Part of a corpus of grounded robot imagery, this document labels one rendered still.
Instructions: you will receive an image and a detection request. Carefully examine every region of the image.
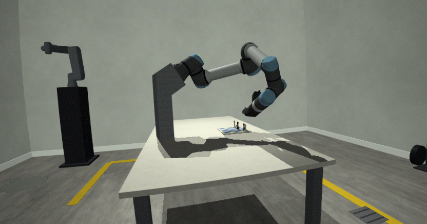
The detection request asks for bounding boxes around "blue and cream chessboard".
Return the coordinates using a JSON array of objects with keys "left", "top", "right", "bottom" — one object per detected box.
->
[{"left": 218, "top": 126, "right": 251, "bottom": 135}]

